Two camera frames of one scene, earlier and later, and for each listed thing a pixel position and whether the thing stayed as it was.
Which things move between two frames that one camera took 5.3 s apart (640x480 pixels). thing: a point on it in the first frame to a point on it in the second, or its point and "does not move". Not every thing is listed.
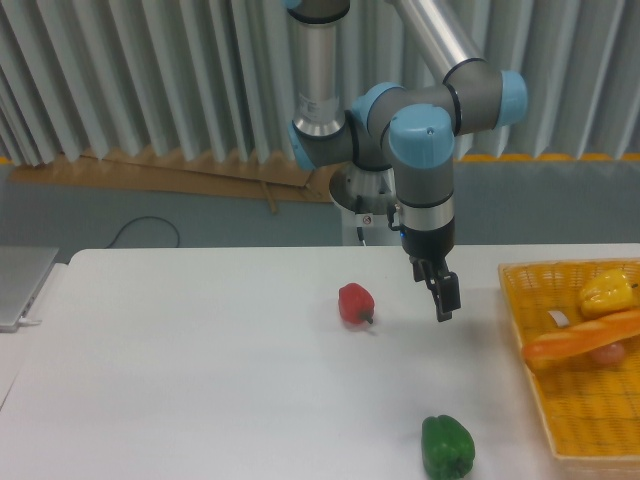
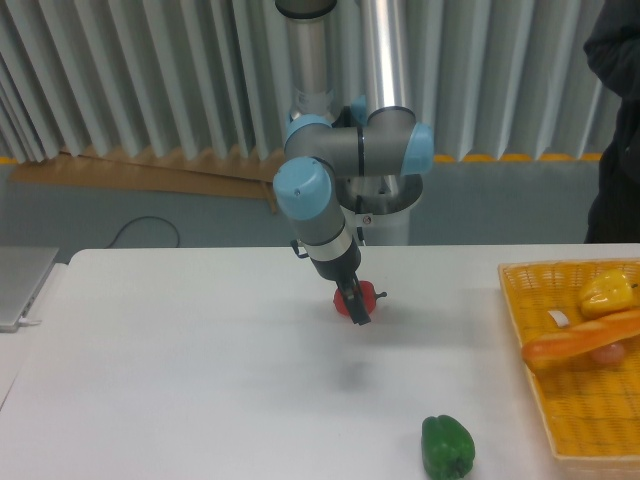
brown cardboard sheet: [277, 177] does not move
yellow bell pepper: [608, 292] does not move
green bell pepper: [447, 448] does not move
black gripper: [434, 244] to [342, 270]
